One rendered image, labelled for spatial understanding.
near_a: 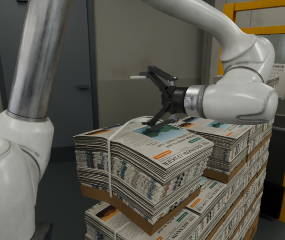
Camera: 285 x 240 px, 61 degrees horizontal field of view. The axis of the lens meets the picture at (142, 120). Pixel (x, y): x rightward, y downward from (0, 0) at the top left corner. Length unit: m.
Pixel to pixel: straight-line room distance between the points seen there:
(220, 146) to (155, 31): 2.35
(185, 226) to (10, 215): 0.63
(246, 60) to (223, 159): 0.67
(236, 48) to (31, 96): 0.53
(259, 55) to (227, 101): 0.16
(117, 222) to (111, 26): 2.60
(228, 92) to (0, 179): 0.50
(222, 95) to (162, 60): 2.77
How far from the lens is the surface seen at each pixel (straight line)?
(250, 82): 0.61
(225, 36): 0.67
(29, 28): 0.66
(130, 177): 0.71
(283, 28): 2.25
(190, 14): 0.59
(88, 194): 0.91
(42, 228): 0.71
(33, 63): 0.66
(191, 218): 1.03
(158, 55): 3.32
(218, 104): 0.59
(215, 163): 1.26
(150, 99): 3.34
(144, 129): 0.84
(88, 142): 0.83
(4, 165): 0.53
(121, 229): 0.97
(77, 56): 3.14
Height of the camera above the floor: 1.45
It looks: 16 degrees down
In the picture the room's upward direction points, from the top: straight up
